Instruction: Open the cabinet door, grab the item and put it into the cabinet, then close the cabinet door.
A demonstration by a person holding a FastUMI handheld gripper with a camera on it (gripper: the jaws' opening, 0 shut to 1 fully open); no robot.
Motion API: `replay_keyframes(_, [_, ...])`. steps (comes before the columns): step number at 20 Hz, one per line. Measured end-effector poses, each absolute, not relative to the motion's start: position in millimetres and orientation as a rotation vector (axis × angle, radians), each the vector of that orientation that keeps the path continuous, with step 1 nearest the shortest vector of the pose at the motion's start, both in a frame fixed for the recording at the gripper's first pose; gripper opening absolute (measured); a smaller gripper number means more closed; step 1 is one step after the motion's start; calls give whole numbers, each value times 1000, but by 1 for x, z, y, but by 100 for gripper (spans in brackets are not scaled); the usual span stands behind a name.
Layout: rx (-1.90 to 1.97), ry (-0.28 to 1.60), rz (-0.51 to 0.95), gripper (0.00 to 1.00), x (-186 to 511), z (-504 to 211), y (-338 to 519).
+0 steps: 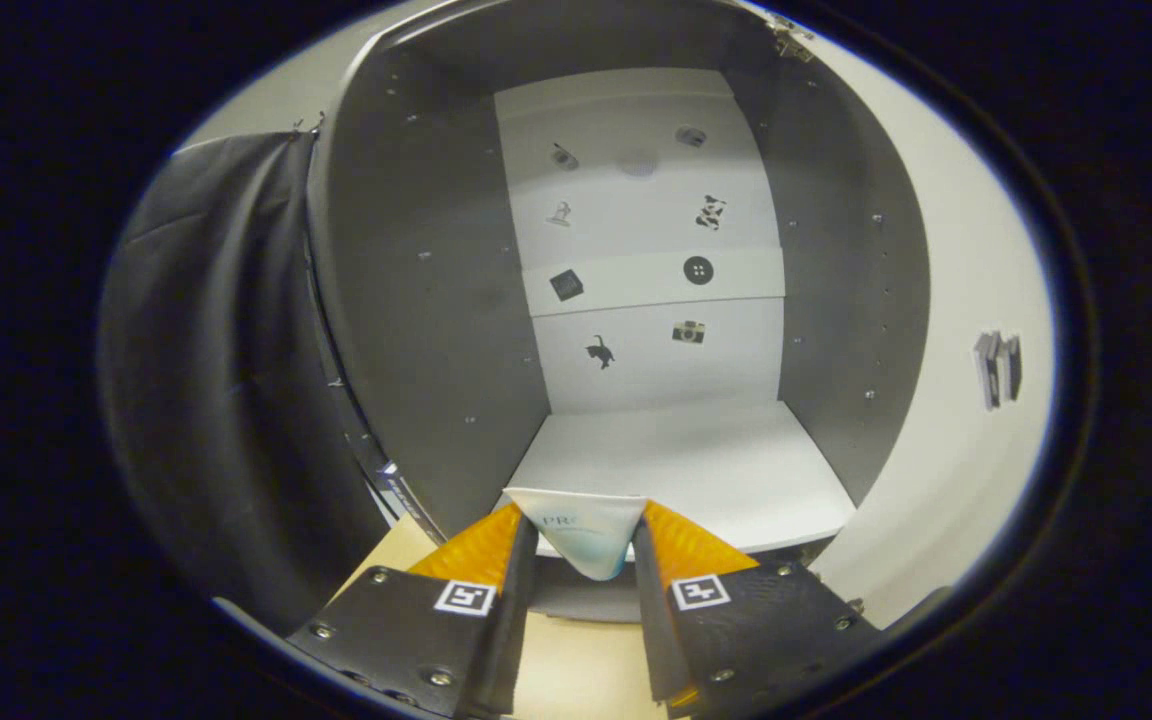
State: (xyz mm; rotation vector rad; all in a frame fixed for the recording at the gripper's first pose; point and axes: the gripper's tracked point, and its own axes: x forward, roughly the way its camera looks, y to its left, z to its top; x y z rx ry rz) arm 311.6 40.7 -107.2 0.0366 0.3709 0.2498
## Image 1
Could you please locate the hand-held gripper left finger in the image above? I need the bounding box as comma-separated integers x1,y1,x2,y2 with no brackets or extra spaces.
284,502,541,719

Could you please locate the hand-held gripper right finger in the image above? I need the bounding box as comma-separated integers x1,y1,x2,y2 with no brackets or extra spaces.
631,499,884,717

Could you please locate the white blue tube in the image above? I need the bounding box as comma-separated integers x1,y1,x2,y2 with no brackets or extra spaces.
503,486,650,582

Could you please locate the white cabinet door black handle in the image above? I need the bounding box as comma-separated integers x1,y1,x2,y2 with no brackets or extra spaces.
736,0,1055,631

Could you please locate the grey cabinet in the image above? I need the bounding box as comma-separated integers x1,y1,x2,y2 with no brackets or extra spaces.
306,0,932,626

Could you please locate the black backdrop cloth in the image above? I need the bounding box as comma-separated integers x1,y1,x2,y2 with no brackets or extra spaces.
96,130,407,636

